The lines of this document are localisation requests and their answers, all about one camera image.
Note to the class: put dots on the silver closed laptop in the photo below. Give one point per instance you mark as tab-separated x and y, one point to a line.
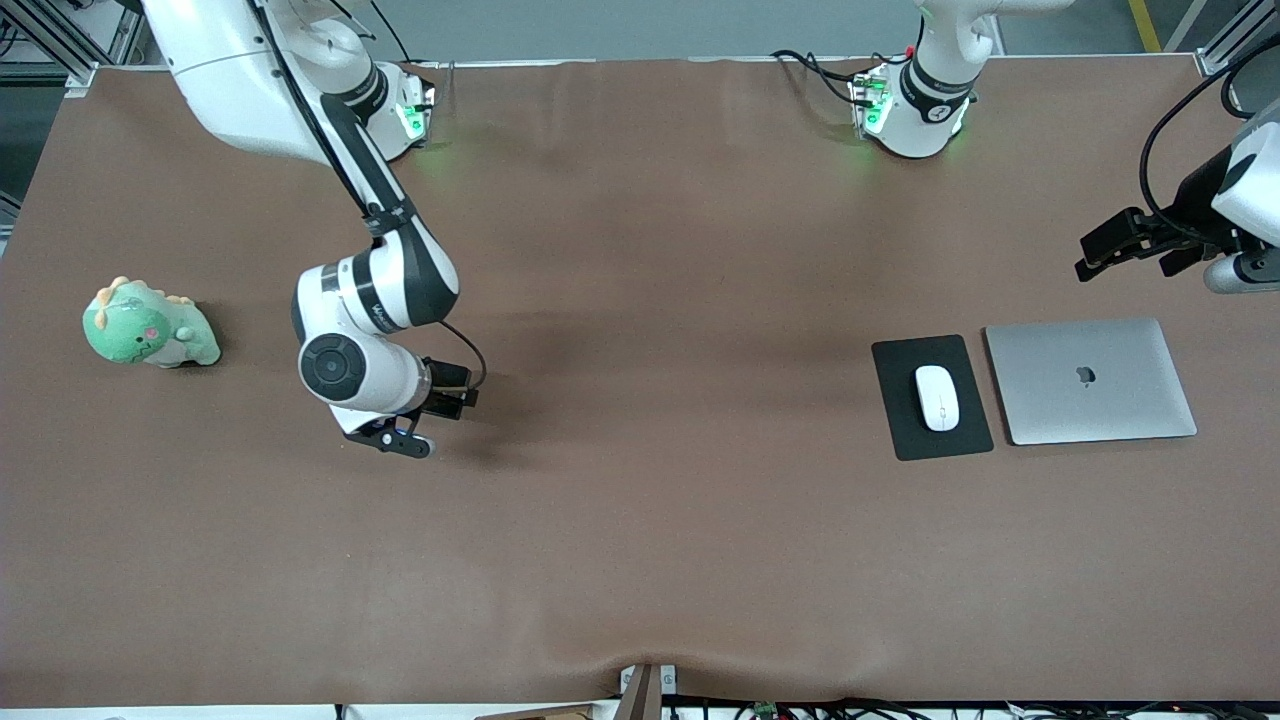
1090	400

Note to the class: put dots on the green dinosaur plush toy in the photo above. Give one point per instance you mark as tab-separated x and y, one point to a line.
130	330

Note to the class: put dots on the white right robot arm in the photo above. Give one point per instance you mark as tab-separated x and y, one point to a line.
370	290

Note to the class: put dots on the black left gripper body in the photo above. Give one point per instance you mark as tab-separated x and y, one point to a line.
1196	203

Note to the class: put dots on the white computer mouse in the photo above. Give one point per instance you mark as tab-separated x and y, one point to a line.
937	398

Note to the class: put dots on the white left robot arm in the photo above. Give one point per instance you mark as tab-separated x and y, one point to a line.
920	100

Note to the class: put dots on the green-lit base connector block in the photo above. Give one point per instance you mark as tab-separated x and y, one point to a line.
870	105
418	115

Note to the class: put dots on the silver metal mounting bracket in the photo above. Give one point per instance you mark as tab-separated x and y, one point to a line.
668	680

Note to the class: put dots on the black mouse pad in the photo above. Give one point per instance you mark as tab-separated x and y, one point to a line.
890	420

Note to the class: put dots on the aluminium frame profile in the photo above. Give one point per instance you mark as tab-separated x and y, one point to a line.
1235	30
120	30

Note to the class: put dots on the brown table cover mat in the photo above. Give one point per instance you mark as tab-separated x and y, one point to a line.
640	550

